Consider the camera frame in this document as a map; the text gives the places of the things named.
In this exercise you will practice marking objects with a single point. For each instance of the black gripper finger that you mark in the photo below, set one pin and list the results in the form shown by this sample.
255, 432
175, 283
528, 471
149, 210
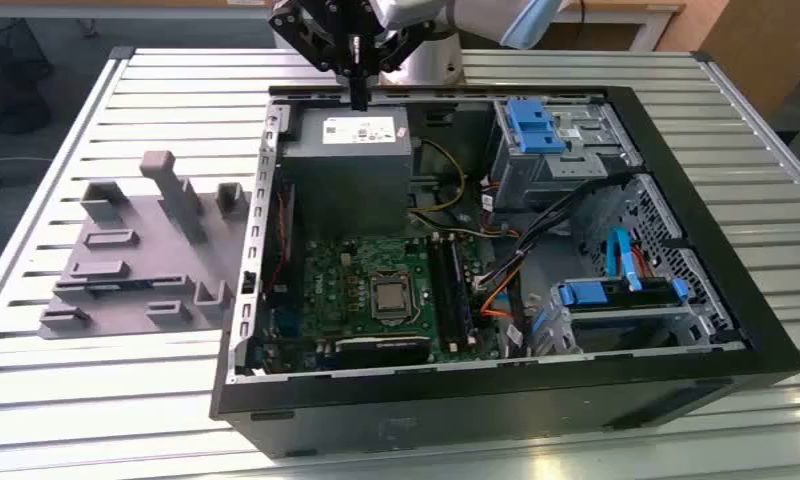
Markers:
300, 40
367, 60

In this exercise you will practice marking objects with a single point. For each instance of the blue RAM stick white label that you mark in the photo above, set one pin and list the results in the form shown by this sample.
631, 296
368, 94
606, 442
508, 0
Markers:
116, 288

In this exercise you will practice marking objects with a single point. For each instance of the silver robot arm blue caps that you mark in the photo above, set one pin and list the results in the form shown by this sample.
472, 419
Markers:
434, 60

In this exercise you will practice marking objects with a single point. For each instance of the RAM slot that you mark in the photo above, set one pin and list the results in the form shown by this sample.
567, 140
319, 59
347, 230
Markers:
443, 295

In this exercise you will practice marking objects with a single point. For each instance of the grey power supply unit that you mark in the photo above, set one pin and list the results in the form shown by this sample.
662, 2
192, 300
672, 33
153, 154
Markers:
340, 185

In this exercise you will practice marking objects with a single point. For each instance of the blue drive bay latch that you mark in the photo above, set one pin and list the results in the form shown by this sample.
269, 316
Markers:
530, 130

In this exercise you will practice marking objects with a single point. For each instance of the metal drive cage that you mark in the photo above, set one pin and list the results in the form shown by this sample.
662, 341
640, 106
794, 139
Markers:
583, 165

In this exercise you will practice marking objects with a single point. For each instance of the white framed desk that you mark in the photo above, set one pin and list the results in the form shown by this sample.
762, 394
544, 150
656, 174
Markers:
654, 30

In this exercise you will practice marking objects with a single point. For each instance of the black mesh bin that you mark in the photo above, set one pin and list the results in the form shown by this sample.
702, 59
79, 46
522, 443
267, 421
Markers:
9, 75

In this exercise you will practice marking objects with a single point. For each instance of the grey parts rack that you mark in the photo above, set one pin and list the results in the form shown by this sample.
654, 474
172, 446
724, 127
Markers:
147, 235

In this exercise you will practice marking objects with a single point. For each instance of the silver CPU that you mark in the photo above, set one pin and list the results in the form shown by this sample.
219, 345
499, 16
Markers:
390, 296

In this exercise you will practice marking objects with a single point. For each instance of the green motherboard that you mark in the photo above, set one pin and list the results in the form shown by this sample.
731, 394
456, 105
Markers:
333, 300

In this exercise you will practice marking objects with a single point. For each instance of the locking lever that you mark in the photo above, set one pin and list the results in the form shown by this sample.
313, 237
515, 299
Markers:
416, 306

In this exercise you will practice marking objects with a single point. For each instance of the CPU socket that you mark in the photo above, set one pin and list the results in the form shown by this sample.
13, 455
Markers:
391, 318

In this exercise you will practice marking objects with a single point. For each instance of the hard disk in blue carrier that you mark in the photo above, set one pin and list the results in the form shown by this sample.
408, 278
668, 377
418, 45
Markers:
590, 294

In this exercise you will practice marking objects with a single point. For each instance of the black graphics card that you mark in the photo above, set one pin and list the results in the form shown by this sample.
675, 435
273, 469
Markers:
380, 352

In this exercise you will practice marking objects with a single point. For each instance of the blue plastic clip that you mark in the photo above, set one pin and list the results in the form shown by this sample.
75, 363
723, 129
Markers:
540, 325

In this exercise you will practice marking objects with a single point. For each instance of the wooden cabinet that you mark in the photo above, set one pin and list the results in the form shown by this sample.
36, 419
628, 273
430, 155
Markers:
774, 50

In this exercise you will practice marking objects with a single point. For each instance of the black PC case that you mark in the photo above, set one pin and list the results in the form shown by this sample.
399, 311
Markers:
440, 415

